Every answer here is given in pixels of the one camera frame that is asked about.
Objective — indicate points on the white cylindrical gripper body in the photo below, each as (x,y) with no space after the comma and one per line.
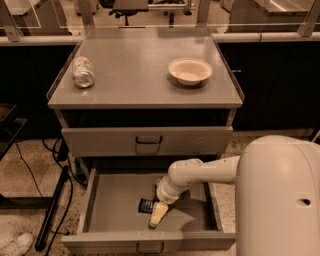
(165,195)

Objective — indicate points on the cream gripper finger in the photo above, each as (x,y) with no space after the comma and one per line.
(158,212)

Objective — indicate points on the dark blue rxbar wrapper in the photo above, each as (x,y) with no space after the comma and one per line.
(146,206)

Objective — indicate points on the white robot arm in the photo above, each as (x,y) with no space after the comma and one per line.
(277,194)

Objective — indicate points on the grey open middle drawer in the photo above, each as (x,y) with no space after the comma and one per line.
(110,220)

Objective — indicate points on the grey top drawer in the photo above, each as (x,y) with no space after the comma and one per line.
(134,141)

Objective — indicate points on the grey drawer cabinet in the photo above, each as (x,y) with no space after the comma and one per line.
(133,88)

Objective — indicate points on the black table leg bar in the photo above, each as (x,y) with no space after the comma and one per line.
(40,243)

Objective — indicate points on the white paper bowl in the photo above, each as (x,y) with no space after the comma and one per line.
(190,71)

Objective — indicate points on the white sneaker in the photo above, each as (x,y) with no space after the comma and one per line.
(18,247)

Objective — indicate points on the silver soda can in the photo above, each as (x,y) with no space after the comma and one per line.
(82,72)

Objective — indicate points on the dark side table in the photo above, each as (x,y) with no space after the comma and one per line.
(10,126)

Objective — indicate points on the black office chair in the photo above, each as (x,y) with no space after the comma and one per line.
(125,8)

